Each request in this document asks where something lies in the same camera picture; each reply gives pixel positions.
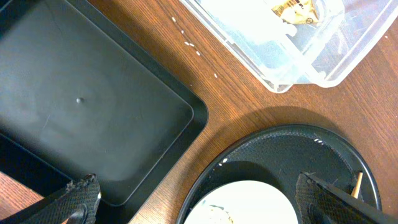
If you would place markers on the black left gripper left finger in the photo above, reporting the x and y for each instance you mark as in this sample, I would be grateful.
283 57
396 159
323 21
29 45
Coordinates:
76 203

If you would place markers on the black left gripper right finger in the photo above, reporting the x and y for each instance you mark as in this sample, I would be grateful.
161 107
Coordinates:
320 202

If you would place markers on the white tissue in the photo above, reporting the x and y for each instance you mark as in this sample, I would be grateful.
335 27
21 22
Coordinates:
254 19

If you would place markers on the gold coffee sachet wrapper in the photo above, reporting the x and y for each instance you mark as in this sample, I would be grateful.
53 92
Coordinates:
296 11

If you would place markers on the clear plastic waste container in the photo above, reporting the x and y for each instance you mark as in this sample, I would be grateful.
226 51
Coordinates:
323 53

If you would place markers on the wooden chopstick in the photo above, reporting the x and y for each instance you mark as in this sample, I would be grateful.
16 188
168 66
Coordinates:
356 190

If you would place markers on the round black serving tray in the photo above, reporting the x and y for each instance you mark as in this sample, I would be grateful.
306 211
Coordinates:
277 155

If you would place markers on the grey plate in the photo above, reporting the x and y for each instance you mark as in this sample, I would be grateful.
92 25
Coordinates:
247 201

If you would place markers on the black rectangular bin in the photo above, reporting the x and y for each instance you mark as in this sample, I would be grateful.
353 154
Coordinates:
79 97

